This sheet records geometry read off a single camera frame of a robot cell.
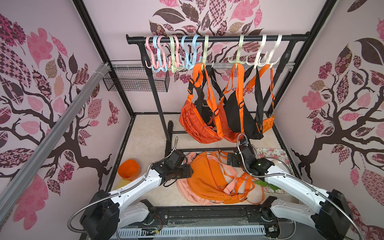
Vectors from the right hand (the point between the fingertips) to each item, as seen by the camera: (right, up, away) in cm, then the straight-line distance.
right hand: (235, 155), depth 84 cm
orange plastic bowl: (-63, -10, +6) cm, 64 cm away
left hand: (-26, -11, -2) cm, 28 cm away
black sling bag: (+9, +17, -4) cm, 20 cm away
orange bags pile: (-12, -15, 0) cm, 19 cm away
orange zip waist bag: (-3, +14, +6) cm, 15 cm away
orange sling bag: (+16, +19, -7) cm, 26 cm away
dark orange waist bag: (-24, +18, -8) cm, 31 cm away
